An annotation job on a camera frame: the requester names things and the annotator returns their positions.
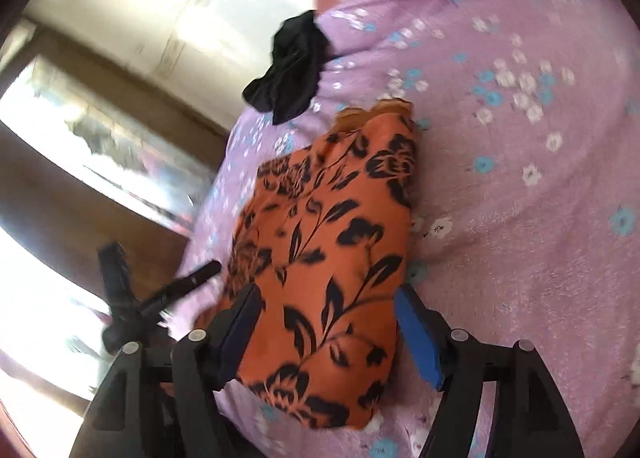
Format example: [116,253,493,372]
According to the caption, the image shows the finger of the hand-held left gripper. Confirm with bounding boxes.
[139,259,223,320]
[97,242,138,319]

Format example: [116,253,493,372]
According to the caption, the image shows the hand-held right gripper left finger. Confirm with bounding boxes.
[69,283,265,458]

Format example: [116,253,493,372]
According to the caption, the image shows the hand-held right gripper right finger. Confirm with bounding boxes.
[394,283,586,458]

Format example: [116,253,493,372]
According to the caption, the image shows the orange black floral garment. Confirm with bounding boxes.
[220,97,422,431]

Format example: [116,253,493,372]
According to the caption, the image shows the glass window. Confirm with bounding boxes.
[0,53,218,234]

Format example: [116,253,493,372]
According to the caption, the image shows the purple floral bedsheet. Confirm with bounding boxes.
[172,0,640,458]

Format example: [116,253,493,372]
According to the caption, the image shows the black cloth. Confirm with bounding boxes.
[242,9,335,125]

